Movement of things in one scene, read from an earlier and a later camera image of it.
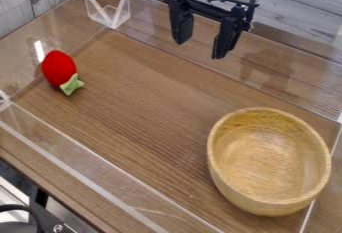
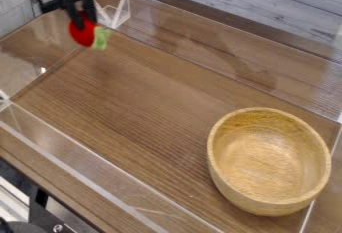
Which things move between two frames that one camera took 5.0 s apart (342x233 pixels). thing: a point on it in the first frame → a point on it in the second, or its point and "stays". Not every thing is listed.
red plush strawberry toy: (58, 68) → (92, 35)
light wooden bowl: (268, 160) stays
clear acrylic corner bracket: (108, 15) stays
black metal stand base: (48, 223) stays
